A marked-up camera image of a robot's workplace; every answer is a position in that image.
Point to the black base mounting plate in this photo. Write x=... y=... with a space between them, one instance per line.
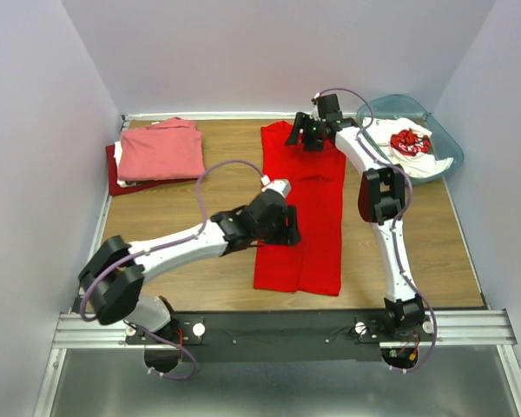
x=282 y=336

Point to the aluminium extrusion rail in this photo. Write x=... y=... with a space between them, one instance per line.
x=462 y=327

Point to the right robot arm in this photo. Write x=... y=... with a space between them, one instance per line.
x=385 y=194

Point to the folded white t-shirt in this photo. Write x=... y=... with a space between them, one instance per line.
x=125 y=176

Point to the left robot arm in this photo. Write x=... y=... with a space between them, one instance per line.
x=113 y=277

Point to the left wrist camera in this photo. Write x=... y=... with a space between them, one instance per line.
x=281 y=186

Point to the clear blue plastic bin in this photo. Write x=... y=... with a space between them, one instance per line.
x=396 y=106

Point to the bright red t-shirt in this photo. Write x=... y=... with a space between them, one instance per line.
x=317 y=179

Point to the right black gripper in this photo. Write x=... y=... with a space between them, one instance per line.
x=301 y=123

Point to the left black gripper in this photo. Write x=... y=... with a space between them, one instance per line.
x=290 y=234

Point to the folded pink t-shirt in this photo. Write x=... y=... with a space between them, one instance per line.
x=167 y=150

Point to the white printed t-shirt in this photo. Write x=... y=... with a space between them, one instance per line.
x=404 y=142

